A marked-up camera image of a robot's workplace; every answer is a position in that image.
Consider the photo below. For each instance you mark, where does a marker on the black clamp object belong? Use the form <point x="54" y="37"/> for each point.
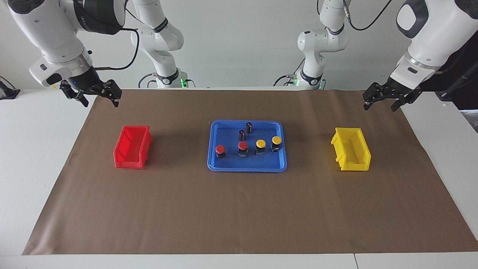
<point x="7" y="93"/>

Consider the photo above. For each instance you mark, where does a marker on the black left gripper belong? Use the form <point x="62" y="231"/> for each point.
<point x="392" y="91"/>

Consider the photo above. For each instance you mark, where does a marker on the brown paper mat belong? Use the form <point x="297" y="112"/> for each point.
<point x="239" y="209"/>

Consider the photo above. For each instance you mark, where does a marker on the blue plastic tray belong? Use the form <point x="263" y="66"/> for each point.
<point x="246" y="164"/>

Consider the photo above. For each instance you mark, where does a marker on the black equipment stand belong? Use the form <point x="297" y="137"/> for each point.
<point x="466" y="86"/>

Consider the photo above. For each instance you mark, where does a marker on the red push button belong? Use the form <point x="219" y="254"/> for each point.
<point x="243" y="147"/>
<point x="220" y="151"/>

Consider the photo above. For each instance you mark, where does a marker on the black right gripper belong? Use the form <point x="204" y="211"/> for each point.
<point x="87" y="86"/>

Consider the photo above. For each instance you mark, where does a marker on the dark cylindrical capacitor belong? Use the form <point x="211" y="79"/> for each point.
<point x="242" y="135"/>
<point x="248" y="127"/>

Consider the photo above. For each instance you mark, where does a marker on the yellow plastic bin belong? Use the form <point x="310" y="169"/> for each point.
<point x="354" y="164"/>

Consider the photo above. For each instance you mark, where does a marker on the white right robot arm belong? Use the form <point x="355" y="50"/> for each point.
<point x="41" y="26"/>

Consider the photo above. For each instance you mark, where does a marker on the yellow push button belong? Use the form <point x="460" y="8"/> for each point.
<point x="276" y="142"/>
<point x="260" y="145"/>

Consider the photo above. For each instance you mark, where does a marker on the red plastic bin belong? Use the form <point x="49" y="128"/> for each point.
<point x="129" y="162"/>

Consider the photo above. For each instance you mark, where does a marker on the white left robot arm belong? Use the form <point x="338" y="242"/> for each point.
<point x="429" y="33"/>

